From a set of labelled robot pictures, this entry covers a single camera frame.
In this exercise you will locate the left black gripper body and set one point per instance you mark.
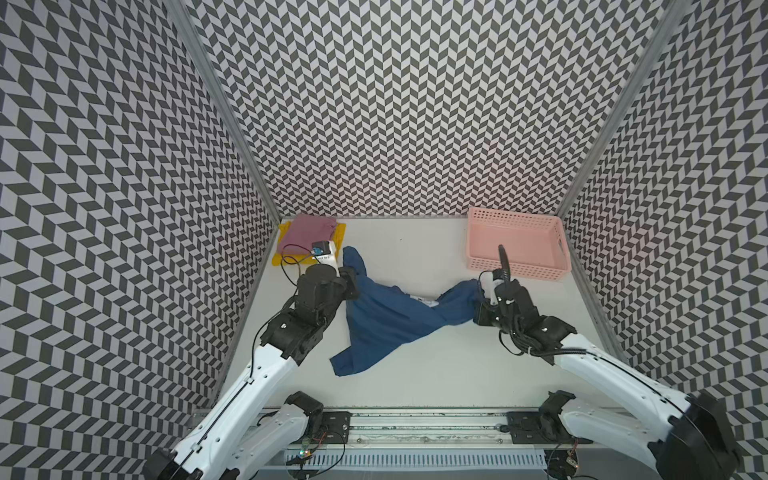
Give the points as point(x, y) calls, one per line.
point(349, 289)

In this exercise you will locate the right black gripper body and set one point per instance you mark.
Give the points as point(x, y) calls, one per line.
point(488, 314)

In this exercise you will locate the blue mickey t-shirt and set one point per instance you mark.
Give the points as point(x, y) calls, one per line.
point(384, 318)

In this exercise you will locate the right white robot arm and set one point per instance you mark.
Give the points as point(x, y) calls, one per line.
point(679, 435)

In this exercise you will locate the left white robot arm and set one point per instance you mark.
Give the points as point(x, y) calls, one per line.
point(229, 443)

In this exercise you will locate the folded pink t-shirt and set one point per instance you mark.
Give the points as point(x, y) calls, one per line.
point(304, 231)

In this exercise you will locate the pink plastic basket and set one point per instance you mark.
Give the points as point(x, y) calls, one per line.
point(535, 245)

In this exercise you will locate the folded yellow t-shirt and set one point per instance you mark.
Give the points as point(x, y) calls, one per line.
point(305, 259)

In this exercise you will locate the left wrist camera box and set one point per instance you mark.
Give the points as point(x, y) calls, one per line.
point(325, 252)

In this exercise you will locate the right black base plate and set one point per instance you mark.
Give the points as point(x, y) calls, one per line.
point(533, 427)

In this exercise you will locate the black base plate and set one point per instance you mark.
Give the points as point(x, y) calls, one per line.
point(533, 427)
point(329, 427)

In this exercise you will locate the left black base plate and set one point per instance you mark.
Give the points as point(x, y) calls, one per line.
point(329, 427)

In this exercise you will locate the aluminium front rail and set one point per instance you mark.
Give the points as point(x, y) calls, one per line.
point(422, 440)

